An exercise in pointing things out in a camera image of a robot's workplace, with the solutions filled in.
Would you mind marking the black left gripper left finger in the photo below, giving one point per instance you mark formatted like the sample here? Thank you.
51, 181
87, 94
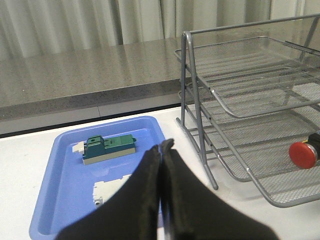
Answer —
131, 213

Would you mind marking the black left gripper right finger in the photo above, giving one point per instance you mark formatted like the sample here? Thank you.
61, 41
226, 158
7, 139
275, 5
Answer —
191, 211

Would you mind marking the red emergency stop button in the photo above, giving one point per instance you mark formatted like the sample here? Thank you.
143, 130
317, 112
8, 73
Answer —
306, 154

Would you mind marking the silver mesh three-tier rack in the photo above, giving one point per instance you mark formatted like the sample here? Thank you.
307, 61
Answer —
248, 92

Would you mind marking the white circuit breaker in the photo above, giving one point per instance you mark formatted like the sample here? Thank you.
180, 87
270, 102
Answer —
104, 190

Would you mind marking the blue plastic tray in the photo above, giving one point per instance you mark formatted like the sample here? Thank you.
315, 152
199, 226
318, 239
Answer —
66, 193

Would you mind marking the green electrical module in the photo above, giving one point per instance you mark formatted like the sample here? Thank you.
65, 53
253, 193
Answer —
98, 149

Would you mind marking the grey stone counter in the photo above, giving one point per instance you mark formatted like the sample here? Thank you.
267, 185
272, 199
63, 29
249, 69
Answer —
48, 91

